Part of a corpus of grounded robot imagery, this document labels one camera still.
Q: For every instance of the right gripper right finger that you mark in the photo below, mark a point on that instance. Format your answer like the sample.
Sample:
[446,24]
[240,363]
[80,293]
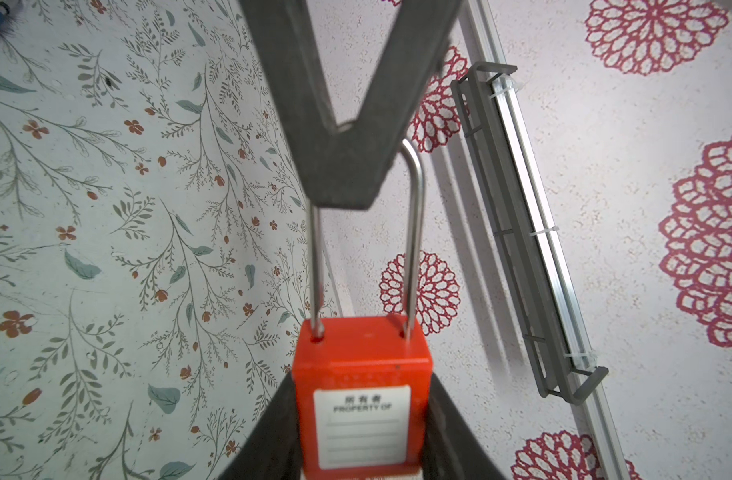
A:
[451,450]

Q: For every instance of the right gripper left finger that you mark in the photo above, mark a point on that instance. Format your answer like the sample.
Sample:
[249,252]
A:
[272,450]

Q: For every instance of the red padlock with property label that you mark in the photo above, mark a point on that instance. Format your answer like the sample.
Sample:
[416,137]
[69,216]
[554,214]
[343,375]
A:
[362,384]

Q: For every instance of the grey metal wall shelf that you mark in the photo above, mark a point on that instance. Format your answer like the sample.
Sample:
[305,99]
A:
[517,239]

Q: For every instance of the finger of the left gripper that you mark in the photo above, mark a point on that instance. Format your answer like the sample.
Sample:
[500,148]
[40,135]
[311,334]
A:
[283,36]
[414,48]

